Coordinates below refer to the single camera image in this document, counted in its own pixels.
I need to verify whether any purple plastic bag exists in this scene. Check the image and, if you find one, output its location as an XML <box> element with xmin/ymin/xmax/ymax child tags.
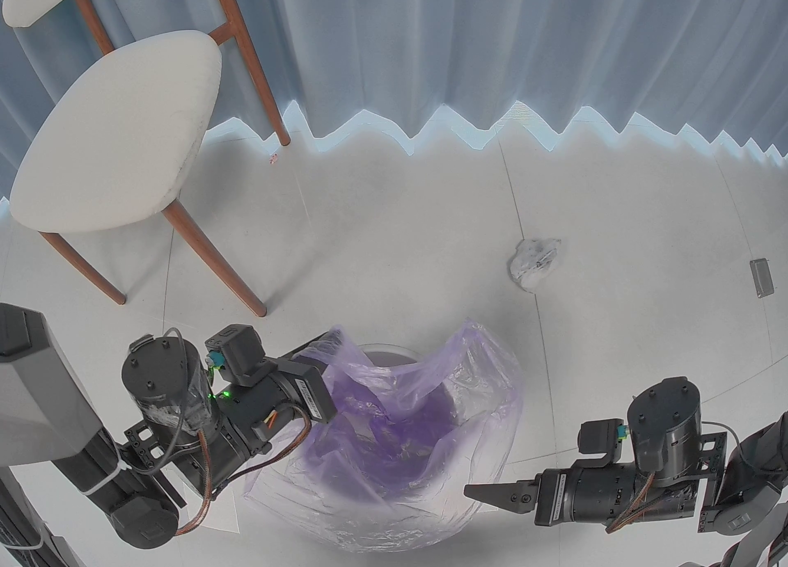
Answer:
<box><xmin>242</xmin><ymin>318</ymin><xmax>524</xmax><ymax>553</ymax></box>

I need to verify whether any white plastic wrapper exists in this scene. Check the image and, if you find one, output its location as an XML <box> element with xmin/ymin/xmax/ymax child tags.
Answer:
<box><xmin>509</xmin><ymin>236</ymin><xmax>562</xmax><ymax>291</ymax></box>

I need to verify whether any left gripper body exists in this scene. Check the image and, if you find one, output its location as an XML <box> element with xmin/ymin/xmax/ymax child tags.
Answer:
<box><xmin>220</xmin><ymin>358</ymin><xmax>338</xmax><ymax>453</ymax></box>

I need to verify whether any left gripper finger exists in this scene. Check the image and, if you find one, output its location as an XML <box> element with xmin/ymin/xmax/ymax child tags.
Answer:
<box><xmin>289</xmin><ymin>332</ymin><xmax>347</xmax><ymax>367</ymax></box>

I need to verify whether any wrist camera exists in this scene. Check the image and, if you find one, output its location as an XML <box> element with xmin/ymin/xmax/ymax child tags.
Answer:
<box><xmin>577</xmin><ymin>418</ymin><xmax>630</xmax><ymax>468</ymax></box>
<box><xmin>205</xmin><ymin>323</ymin><xmax>273</xmax><ymax>388</ymax></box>

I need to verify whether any white padded wooden chair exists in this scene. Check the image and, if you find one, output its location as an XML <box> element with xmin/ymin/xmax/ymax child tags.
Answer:
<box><xmin>3</xmin><ymin>0</ymin><xmax>291</xmax><ymax>318</ymax></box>

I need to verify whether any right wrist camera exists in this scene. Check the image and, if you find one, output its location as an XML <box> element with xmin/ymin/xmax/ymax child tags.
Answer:
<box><xmin>577</xmin><ymin>418</ymin><xmax>630</xmax><ymax>468</ymax></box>

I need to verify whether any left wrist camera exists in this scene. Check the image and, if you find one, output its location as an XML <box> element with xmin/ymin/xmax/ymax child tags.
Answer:
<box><xmin>205</xmin><ymin>323</ymin><xmax>273</xmax><ymax>388</ymax></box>

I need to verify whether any pale blue curtain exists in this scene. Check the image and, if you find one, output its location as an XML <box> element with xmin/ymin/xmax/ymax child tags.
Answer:
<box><xmin>0</xmin><ymin>0</ymin><xmax>788</xmax><ymax>199</ymax></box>

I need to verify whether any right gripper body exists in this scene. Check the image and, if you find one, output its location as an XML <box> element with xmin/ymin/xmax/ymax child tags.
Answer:
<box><xmin>533</xmin><ymin>464</ymin><xmax>646</xmax><ymax>530</ymax></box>

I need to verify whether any white trash bin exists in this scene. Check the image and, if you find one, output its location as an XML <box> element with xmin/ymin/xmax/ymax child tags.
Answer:
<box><xmin>295</xmin><ymin>342</ymin><xmax>493</xmax><ymax>553</ymax></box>

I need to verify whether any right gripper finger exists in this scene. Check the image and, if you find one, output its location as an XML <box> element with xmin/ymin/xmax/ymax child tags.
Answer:
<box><xmin>463</xmin><ymin>477</ymin><xmax>543</xmax><ymax>516</ymax></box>

